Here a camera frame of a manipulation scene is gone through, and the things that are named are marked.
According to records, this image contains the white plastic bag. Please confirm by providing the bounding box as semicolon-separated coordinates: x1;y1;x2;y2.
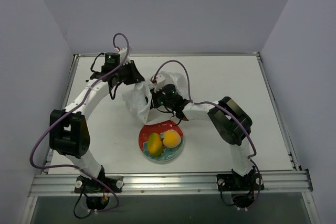
122;71;190;124

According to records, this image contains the yellow fake fruit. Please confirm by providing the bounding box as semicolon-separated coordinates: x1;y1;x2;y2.
162;130;182;148

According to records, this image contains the yellow green fake mango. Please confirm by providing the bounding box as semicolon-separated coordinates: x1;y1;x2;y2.
147;133;163;157

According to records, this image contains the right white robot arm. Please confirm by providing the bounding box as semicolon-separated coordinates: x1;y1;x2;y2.
145;84;257;189

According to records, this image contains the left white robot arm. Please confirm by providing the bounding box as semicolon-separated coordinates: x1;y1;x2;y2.
49;48;144;192

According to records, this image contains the red plate blue flower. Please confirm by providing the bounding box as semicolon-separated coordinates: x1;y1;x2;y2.
138;120;184;163

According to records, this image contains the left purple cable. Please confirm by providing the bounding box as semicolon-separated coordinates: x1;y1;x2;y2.
29;33;120;213

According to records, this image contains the purple cable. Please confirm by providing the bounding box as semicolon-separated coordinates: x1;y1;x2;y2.
153;60;260;205
29;33;120;213

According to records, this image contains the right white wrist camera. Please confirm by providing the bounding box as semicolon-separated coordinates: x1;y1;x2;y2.
151;74;166;92

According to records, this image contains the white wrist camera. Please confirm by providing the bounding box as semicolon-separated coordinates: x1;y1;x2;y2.
115;47;132;65
151;74;166;92

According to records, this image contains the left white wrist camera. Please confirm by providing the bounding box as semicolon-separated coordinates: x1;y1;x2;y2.
115;47;132;65

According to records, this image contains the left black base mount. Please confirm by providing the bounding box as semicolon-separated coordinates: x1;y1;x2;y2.
74;175;123;211

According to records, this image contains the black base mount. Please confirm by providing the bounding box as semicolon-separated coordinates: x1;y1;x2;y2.
216;171;265;211
74;175;123;211

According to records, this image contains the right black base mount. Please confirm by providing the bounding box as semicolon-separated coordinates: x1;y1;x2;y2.
216;171;265;211

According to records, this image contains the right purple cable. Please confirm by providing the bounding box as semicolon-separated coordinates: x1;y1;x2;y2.
153;60;260;205

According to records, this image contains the aluminium front rail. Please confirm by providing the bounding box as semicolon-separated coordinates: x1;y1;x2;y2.
28;170;313;197

